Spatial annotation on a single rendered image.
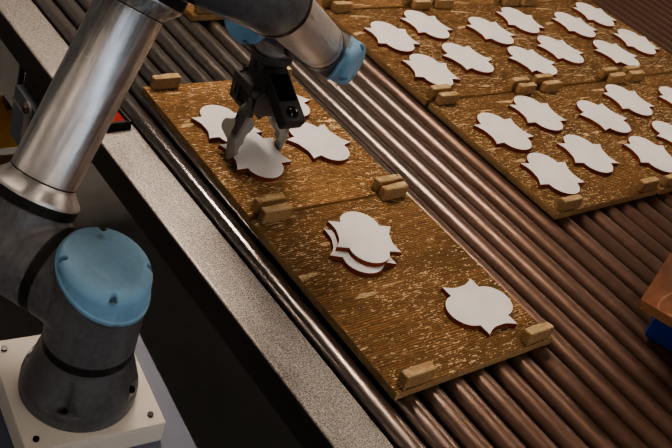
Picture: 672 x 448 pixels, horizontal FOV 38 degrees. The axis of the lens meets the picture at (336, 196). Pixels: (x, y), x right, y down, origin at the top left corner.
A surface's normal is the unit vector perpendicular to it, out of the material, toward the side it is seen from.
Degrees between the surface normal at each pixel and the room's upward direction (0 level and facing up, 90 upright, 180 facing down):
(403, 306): 0
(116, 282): 10
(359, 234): 0
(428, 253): 0
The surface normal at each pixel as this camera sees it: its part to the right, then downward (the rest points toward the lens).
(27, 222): 0.33, 0.27
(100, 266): 0.41, -0.69
